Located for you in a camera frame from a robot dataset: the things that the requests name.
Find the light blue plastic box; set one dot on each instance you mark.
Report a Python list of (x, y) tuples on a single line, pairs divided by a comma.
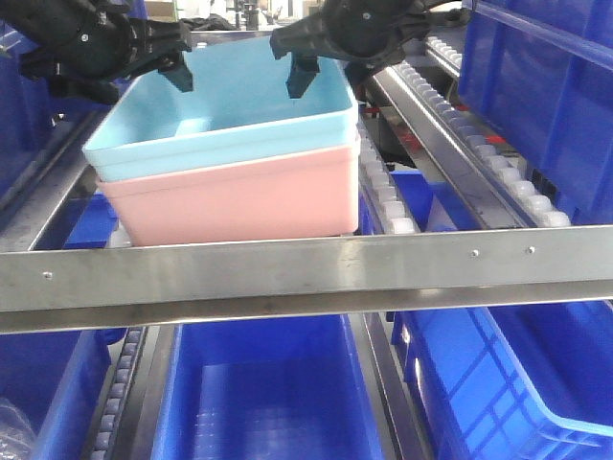
[(239, 110)]

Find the blue bin lower right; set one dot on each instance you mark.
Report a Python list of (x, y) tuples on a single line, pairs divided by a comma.
[(518, 382)]

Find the steel shelf rack frame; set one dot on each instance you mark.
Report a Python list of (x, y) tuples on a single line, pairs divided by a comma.
[(67, 264)]

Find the white roller track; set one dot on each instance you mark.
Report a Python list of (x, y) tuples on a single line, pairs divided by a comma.
[(388, 213), (482, 151)]

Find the blue bin lower left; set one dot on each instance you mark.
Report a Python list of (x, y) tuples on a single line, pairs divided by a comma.
[(50, 387)]

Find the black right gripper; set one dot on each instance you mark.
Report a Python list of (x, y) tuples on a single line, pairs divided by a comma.
[(361, 29)]

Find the pink plastic box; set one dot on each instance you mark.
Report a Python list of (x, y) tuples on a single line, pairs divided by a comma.
[(313, 193)]

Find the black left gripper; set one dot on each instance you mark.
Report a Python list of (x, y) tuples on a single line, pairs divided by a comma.
[(81, 47)]

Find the blue bin upper right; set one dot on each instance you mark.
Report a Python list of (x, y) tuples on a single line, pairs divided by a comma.
[(540, 74)]

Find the grey roller track lower left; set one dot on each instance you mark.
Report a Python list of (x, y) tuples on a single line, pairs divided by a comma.
[(117, 395)]

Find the blue bin lower centre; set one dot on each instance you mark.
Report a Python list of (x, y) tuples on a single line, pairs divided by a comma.
[(281, 388)]

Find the white roller track far right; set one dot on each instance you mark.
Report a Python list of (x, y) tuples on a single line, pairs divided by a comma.
[(482, 151)]

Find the blue bin under shelf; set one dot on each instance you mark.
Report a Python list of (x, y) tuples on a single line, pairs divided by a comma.
[(433, 205)]

